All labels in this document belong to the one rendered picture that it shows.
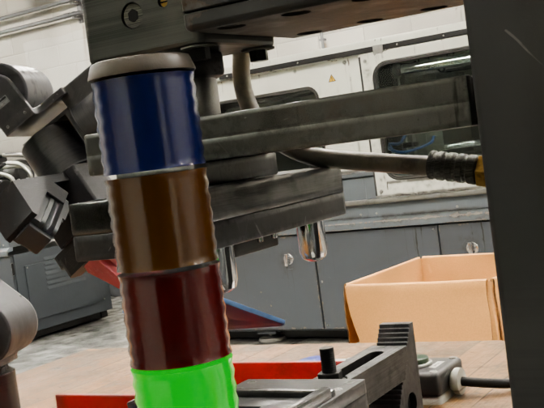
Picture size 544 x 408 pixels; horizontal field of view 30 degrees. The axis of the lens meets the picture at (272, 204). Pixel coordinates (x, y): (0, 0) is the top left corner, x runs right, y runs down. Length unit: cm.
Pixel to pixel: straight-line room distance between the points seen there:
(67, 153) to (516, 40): 56
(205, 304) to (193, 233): 3
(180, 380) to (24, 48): 979
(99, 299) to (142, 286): 777
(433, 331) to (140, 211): 265
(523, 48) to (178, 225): 22
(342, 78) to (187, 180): 538
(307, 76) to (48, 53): 448
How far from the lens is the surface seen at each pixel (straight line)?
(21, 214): 90
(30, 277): 764
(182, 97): 36
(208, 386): 37
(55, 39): 984
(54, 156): 98
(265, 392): 73
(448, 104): 54
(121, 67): 36
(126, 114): 36
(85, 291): 803
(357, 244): 574
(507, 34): 51
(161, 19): 62
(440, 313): 297
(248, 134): 60
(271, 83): 598
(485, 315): 292
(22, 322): 103
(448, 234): 548
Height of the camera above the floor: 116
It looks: 3 degrees down
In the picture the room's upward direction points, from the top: 8 degrees counter-clockwise
